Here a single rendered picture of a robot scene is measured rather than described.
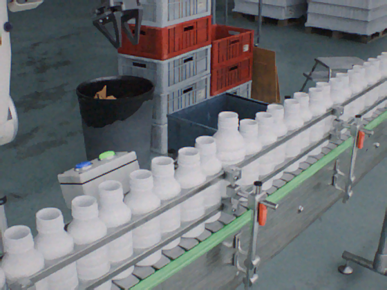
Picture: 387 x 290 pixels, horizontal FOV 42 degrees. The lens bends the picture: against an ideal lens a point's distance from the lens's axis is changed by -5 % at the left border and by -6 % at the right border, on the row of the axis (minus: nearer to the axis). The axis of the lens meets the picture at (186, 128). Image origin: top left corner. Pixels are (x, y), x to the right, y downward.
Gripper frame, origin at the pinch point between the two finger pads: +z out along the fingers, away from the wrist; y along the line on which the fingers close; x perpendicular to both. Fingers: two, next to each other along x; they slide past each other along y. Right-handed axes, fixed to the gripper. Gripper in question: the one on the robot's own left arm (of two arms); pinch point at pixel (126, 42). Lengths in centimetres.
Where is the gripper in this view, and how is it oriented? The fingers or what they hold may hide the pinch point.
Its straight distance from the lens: 114.4
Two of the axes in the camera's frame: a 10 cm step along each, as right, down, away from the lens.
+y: 5.1, -2.5, 8.2
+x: -8.1, 1.8, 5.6
